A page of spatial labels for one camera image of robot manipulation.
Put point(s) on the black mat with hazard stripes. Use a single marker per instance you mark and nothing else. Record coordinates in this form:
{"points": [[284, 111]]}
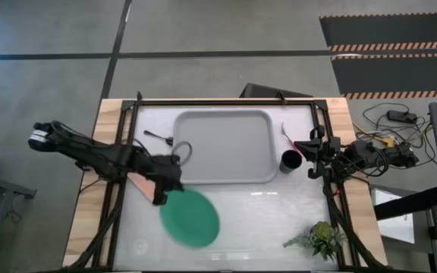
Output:
{"points": [[389, 28], [397, 74]]}

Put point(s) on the grey plastic tray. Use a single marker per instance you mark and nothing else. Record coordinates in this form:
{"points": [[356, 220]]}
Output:
{"points": [[226, 148]]}

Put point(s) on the black cup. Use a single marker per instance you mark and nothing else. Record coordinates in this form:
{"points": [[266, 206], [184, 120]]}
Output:
{"points": [[290, 161]]}

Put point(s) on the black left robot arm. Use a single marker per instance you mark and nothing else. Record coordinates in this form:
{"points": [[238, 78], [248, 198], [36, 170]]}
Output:
{"points": [[89, 151]]}

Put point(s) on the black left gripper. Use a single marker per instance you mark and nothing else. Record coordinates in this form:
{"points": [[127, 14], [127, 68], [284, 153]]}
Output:
{"points": [[165, 172]]}

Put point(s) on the small green artificial plant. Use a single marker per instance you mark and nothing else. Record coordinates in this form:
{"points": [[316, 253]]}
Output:
{"points": [[322, 237]]}

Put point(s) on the dark wedge-shaped floor object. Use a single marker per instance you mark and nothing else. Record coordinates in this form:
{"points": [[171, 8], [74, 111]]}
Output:
{"points": [[268, 92]]}

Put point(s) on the black diagonal bar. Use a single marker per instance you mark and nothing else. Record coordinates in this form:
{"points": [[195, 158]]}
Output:
{"points": [[408, 203]]}

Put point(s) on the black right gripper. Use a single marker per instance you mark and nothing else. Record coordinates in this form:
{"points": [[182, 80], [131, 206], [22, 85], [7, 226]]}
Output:
{"points": [[328, 151]]}

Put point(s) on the green round plate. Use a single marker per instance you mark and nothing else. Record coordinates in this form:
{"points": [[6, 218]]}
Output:
{"points": [[192, 221]]}

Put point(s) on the black power adapter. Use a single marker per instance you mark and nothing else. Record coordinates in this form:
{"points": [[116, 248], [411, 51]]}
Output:
{"points": [[401, 116]]}

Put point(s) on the white paper sheet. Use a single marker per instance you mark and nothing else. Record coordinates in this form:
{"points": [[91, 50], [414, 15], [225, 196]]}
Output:
{"points": [[393, 223]]}

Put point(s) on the black aluminium rig frame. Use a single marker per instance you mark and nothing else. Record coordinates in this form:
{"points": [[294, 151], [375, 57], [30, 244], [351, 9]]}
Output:
{"points": [[222, 102]]}

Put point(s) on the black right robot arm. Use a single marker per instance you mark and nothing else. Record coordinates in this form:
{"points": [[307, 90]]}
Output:
{"points": [[370, 155]]}

